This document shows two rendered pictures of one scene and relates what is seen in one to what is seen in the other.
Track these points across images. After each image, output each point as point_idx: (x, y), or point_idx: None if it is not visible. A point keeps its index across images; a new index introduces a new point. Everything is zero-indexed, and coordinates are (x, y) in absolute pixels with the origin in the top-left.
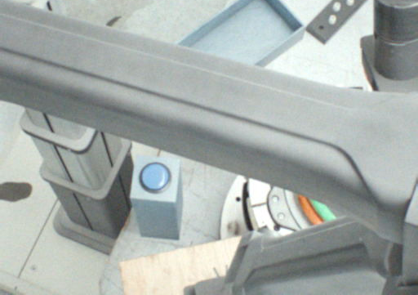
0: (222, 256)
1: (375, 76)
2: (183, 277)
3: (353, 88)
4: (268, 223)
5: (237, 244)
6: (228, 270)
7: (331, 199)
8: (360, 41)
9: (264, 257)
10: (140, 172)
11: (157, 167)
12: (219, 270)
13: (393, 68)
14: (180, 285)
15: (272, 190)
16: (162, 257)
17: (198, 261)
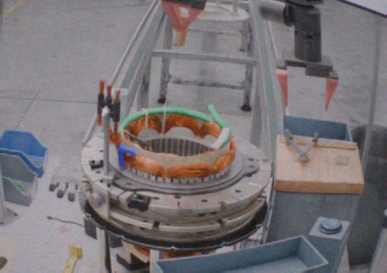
0: (298, 174)
1: None
2: (326, 172)
3: (140, 199)
4: (262, 162)
5: None
6: None
7: None
8: None
9: None
10: (340, 229)
11: (328, 225)
12: (301, 170)
13: None
14: (328, 169)
15: (251, 170)
16: (337, 180)
17: (314, 175)
